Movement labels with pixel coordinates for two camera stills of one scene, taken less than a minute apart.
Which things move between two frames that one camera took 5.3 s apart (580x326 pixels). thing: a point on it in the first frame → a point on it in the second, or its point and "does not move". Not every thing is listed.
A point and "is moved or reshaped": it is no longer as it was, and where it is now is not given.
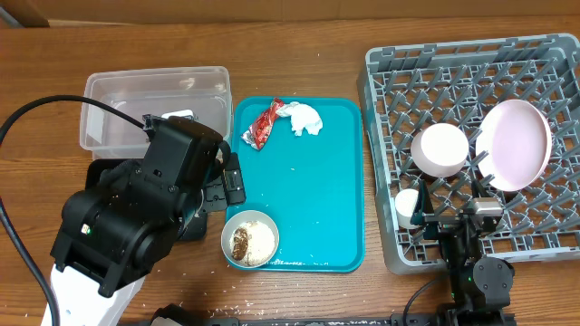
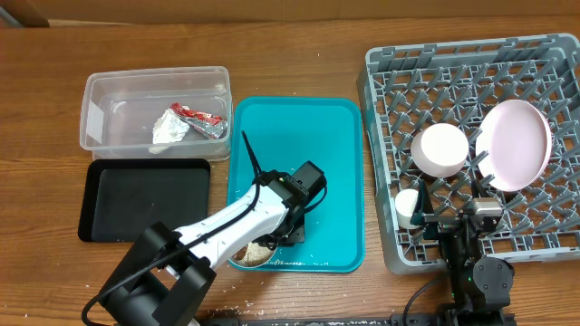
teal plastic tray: x=311 y=186 does not move
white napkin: x=302 y=117 is moved or reshaped
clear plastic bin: x=203 y=93 does not move
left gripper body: x=215 y=194 → x=287 y=235
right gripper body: x=451 y=218 does not move
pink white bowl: x=439 y=149 does not move
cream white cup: x=405 y=205 does not move
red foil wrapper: x=259 y=131 → x=210 y=125
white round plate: x=513 y=145 does not move
